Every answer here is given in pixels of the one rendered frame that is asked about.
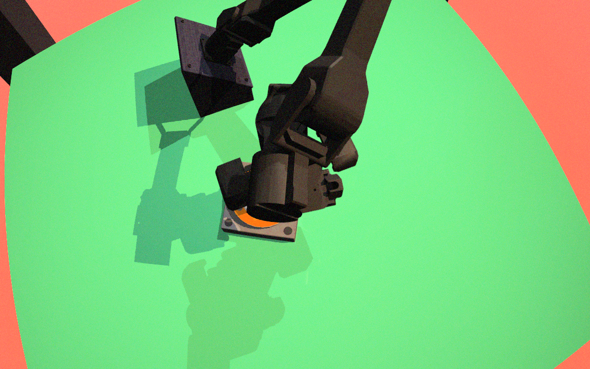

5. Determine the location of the orange round plate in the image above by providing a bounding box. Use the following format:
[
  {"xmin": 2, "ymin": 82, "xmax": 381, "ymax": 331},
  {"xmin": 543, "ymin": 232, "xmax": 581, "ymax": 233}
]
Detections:
[{"xmin": 234, "ymin": 206, "xmax": 280, "ymax": 229}]

